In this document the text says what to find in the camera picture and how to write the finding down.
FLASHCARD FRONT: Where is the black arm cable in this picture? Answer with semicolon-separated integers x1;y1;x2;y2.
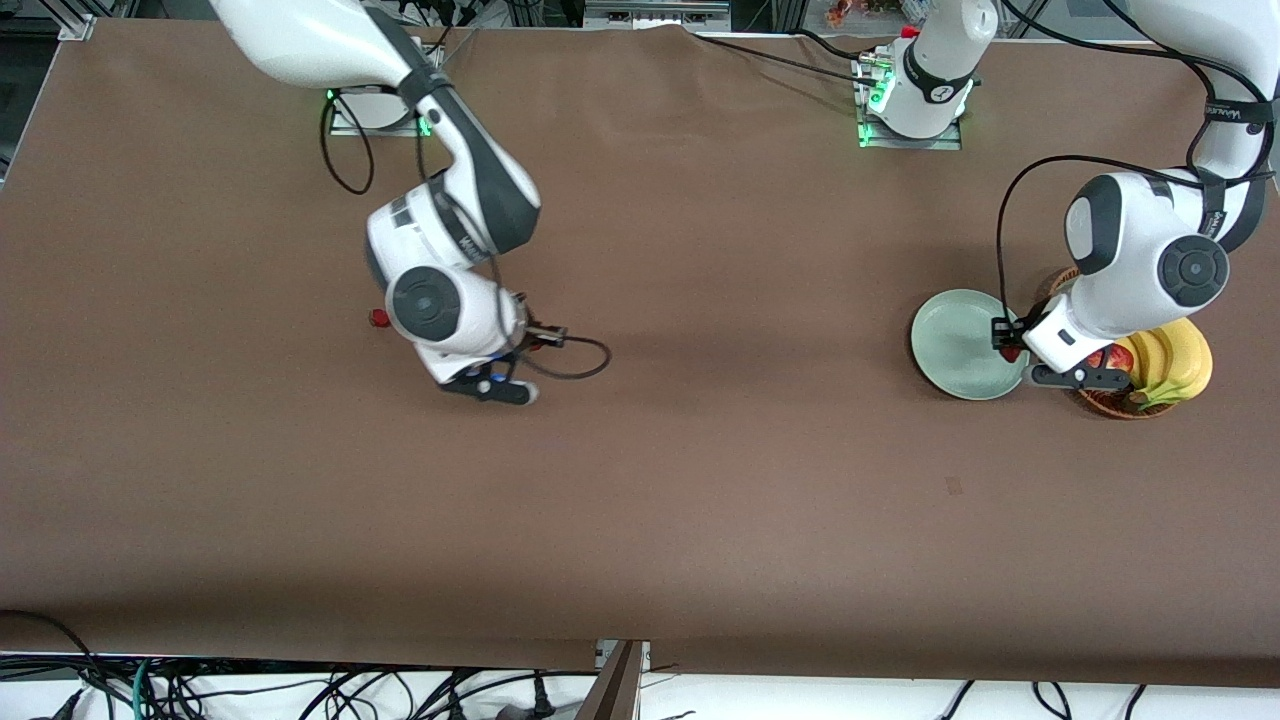
318;40;613;381
996;0;1277;321

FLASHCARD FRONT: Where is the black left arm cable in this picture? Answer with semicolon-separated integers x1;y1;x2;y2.
996;0;1277;321

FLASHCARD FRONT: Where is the pale green round plate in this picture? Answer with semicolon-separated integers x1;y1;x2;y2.
910;289;1031;402

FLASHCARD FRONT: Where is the aluminium frame corner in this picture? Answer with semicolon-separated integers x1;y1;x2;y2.
38;0;98;41

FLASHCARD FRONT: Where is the grey equipment rail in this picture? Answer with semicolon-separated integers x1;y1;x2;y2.
583;0;733;31

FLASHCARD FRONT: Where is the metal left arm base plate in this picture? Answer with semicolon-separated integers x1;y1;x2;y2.
856;50;964;152

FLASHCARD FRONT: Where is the short black table cable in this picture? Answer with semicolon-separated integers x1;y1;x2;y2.
795;28;871;63

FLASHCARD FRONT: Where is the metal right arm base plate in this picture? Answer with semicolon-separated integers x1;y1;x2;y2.
328;88;434;138

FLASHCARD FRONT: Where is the long black table cable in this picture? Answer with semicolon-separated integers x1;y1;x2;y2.
685;30;886;91

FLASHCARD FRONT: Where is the woven wicker basket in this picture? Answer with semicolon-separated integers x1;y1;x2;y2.
1040;266;1201;420

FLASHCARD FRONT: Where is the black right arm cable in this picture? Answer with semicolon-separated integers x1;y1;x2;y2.
318;40;613;381

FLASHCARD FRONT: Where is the table cover sheet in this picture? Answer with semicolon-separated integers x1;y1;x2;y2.
0;18;1280;691

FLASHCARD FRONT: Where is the orange background object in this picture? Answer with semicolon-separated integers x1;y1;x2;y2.
826;0;906;28

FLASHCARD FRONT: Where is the yellow banana bunch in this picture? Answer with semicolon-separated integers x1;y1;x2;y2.
1113;318;1214;411

